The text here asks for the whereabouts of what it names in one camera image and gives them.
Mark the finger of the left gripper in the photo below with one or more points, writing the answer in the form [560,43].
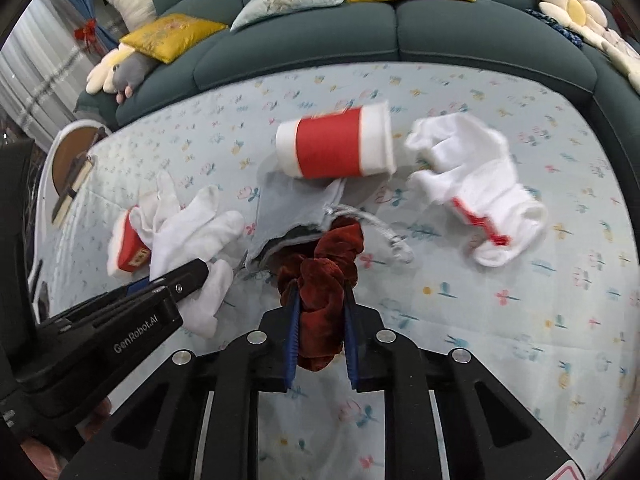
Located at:
[181,282]

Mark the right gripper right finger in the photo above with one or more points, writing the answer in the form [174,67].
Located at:
[446,415]

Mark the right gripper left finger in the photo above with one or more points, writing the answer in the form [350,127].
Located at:
[196,417]

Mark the dark red velvet scrunchie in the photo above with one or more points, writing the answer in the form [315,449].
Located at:
[321,271]

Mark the white glove left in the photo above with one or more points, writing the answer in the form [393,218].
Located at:
[177,234]

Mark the white glove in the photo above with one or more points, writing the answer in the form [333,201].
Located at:
[177,234]
[471,171]

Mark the pink fluffy fabric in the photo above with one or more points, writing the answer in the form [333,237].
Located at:
[52,447]

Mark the black notebook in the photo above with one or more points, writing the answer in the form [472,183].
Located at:
[79,171]

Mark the white round side table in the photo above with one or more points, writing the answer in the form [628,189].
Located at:
[69,146]

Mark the floral light blue tablecloth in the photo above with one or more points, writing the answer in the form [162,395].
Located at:
[558,325]

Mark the grey mouse plush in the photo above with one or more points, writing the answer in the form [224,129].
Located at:
[130,73]

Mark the red white cup right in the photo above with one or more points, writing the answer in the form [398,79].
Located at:
[351,144]

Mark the yellow cushion left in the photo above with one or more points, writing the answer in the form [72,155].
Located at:
[169,37]

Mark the white glove right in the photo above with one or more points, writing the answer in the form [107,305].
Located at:
[471,171]

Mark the red curtain tie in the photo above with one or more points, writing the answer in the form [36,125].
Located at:
[86,35]

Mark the dark green sectional sofa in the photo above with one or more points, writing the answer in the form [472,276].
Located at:
[498,35]

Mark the blue patterned cloth on sofa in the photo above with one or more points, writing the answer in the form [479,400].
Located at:
[555,25]

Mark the white flower pillow right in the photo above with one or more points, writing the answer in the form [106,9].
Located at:
[583,17]

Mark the grey drawstring pouch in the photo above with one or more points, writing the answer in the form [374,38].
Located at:
[292,212]

